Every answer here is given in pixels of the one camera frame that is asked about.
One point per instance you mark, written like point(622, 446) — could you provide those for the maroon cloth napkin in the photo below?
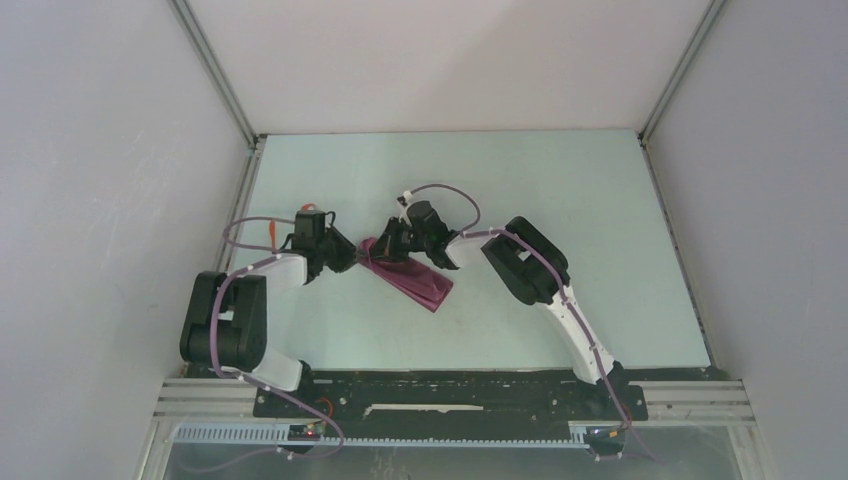
point(412, 278)

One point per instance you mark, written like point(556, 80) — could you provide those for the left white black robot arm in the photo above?
point(226, 323)

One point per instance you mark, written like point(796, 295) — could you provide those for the white cable duct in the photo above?
point(308, 435)

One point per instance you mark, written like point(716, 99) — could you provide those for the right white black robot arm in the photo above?
point(535, 272)

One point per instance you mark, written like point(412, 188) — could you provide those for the orange plastic knife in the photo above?
point(272, 235)

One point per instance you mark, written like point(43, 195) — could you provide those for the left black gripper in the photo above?
point(348, 250)

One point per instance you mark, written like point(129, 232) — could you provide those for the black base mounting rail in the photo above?
point(485, 405)

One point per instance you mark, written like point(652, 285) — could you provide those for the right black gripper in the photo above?
point(387, 246)

